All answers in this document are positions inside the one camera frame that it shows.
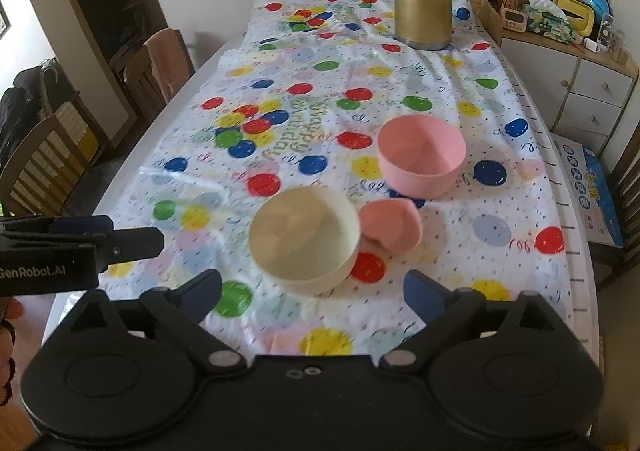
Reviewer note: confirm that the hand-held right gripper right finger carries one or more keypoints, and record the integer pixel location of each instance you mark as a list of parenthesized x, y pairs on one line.
[(425, 296)]

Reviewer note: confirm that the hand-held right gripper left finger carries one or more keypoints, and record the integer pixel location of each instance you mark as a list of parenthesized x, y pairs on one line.
[(200, 296)]

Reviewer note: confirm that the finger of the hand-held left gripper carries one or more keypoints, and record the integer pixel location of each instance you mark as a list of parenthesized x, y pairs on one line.
[(132, 243), (82, 224)]

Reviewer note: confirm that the small pink cup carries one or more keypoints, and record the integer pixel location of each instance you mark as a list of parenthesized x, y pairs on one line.
[(392, 226)]

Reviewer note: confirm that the cream bowl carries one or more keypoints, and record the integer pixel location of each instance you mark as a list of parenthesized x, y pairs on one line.
[(305, 241)]

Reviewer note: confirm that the pink bowl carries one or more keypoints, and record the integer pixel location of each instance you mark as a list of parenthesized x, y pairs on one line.
[(420, 166)]

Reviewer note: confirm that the person's left hand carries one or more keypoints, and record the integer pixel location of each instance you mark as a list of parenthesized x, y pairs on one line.
[(9, 311)]

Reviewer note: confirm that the wooden chair with dark seat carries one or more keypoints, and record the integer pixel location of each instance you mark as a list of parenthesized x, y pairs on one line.
[(45, 166)]

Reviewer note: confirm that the dark jackets pile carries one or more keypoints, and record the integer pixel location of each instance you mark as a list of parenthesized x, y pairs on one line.
[(25, 91)]

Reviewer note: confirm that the wooden chair with towel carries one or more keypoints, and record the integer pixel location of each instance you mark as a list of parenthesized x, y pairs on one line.
[(135, 81)]

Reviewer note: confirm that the pink towel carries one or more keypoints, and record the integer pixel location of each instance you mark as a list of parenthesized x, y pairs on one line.
[(167, 61)]

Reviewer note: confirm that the blue printed carton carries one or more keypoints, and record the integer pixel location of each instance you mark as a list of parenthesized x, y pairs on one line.
[(590, 186)]

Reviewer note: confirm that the balloon printed tablecloth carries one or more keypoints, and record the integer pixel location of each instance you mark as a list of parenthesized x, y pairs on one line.
[(350, 96)]

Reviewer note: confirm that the wooden slatted chair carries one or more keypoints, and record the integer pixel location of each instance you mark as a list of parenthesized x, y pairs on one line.
[(625, 191)]

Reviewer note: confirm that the white drawer cabinet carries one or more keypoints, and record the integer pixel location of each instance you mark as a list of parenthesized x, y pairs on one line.
[(575, 81)]

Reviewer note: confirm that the cardboard box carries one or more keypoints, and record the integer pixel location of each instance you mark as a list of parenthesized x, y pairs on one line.
[(490, 13)]

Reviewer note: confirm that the small white timer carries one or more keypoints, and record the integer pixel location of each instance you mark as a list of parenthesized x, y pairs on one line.
[(512, 18)]

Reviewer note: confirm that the green tissue box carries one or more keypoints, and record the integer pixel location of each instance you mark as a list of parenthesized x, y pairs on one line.
[(547, 18)]

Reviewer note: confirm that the small clear box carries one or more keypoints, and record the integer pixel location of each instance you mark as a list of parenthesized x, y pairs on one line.
[(606, 33)]

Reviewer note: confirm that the yellow plastic box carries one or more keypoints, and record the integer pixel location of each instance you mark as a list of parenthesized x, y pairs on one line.
[(575, 13)]

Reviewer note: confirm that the blue globe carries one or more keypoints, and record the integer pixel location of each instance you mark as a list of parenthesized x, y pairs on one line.
[(600, 3)]

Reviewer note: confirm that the black framed wall picture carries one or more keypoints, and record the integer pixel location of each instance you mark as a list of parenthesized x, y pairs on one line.
[(4, 18)]

